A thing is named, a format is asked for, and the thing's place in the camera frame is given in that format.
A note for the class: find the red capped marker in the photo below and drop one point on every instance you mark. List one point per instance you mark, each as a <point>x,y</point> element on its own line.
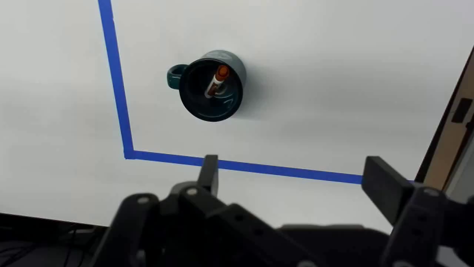
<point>217,82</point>

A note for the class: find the dark blue cup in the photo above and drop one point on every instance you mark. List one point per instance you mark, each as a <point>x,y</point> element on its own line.
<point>230,105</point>

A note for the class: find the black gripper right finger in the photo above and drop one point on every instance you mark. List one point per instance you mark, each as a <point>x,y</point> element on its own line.
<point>420,223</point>

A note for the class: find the brown wooden panel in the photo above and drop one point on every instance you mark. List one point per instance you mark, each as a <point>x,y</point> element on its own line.
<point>452,143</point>

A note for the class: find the blue tape line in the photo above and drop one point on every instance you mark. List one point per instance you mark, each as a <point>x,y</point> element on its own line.
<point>115,59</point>

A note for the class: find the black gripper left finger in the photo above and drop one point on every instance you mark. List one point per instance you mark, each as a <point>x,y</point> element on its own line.
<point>198,227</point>

